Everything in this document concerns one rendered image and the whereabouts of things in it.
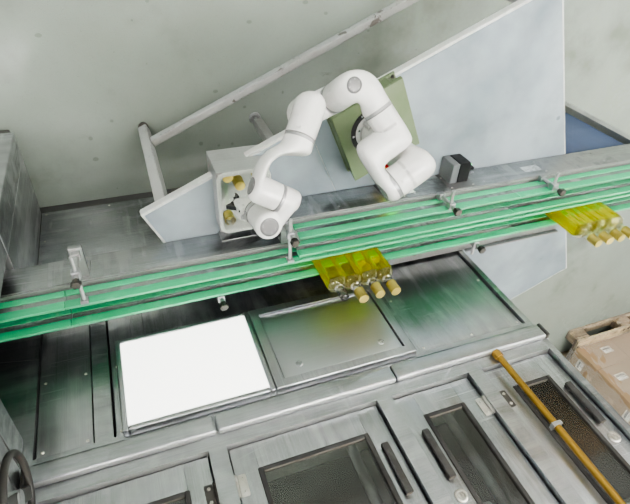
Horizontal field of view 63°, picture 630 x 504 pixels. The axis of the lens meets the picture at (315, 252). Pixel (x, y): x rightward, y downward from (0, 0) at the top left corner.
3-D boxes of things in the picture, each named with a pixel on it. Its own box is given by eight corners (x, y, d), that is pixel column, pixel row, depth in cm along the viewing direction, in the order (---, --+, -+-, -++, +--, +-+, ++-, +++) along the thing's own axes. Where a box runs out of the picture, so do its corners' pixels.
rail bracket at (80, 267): (75, 268, 163) (76, 316, 147) (61, 225, 153) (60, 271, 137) (91, 265, 165) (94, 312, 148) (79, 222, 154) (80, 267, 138)
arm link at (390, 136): (395, 101, 139) (347, 136, 140) (441, 173, 145) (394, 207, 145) (387, 104, 148) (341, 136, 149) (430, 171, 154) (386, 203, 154)
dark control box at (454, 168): (437, 173, 199) (449, 184, 193) (441, 155, 194) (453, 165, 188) (455, 170, 201) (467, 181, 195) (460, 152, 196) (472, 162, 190)
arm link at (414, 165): (415, 151, 159) (444, 175, 148) (381, 176, 160) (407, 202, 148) (405, 128, 153) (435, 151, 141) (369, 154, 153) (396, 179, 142)
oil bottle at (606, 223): (562, 207, 218) (613, 245, 197) (566, 196, 214) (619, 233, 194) (572, 205, 219) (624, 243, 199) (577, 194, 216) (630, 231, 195)
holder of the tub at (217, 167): (217, 232, 179) (222, 245, 173) (210, 161, 162) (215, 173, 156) (264, 224, 184) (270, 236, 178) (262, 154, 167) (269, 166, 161)
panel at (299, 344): (116, 347, 163) (124, 438, 138) (114, 340, 161) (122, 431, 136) (370, 288, 190) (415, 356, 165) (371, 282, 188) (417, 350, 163)
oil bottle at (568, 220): (540, 211, 214) (590, 251, 194) (544, 200, 211) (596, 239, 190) (551, 209, 216) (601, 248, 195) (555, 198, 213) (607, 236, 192)
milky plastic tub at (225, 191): (215, 220, 175) (221, 234, 169) (210, 162, 161) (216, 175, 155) (264, 212, 180) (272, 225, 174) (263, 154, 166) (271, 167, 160)
